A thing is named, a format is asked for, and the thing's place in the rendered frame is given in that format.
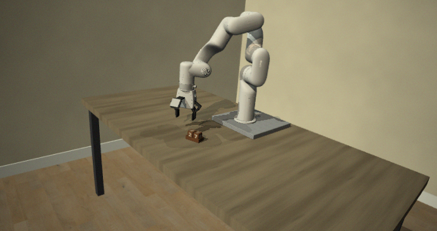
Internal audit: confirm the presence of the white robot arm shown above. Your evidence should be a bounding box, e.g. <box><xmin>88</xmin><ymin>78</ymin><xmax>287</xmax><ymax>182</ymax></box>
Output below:
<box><xmin>179</xmin><ymin>11</ymin><xmax>270</xmax><ymax>124</ymax></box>

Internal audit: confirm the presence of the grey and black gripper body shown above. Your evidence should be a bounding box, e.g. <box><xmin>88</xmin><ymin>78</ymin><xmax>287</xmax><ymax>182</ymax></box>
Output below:
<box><xmin>176</xmin><ymin>88</ymin><xmax>196</xmax><ymax>109</ymax></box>

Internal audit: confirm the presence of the brown number cube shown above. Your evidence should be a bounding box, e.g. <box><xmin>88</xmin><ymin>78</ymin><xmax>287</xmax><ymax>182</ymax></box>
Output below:
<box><xmin>188</xmin><ymin>129</ymin><xmax>196</xmax><ymax>138</ymax></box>
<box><xmin>193</xmin><ymin>131</ymin><xmax>202</xmax><ymax>139</ymax></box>

